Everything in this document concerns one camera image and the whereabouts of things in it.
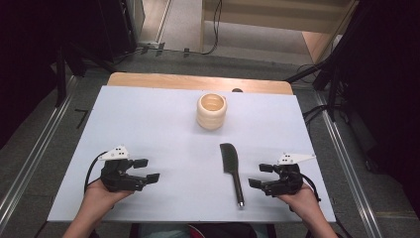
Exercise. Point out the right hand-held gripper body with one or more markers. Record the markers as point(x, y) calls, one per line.
point(287, 180)

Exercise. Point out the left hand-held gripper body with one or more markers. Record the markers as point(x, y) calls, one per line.
point(117, 177)

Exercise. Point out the cream ribbed cup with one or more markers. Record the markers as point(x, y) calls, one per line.
point(211, 112)

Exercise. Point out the person's left hand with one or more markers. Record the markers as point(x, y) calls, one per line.
point(99, 195)

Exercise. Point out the person's right hand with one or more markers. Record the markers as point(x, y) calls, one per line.
point(302, 201)

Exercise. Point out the white board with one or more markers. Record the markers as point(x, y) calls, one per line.
point(165, 132)

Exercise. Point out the person's lap clothing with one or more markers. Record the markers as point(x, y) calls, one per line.
point(204, 230)

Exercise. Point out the small dark round object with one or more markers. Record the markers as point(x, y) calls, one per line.
point(237, 90)

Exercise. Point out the wooden table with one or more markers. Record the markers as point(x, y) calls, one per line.
point(165, 81)

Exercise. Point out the black metal stand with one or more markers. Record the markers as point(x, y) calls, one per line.
point(60, 76)
point(333, 86)

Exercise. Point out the black curtain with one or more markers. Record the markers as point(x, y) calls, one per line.
point(29, 49)
point(389, 82)

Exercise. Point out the wooden shelf unit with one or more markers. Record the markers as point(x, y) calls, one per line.
point(264, 16)

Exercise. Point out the aluminium floor rail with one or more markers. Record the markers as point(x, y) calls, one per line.
point(346, 165)
point(36, 152)

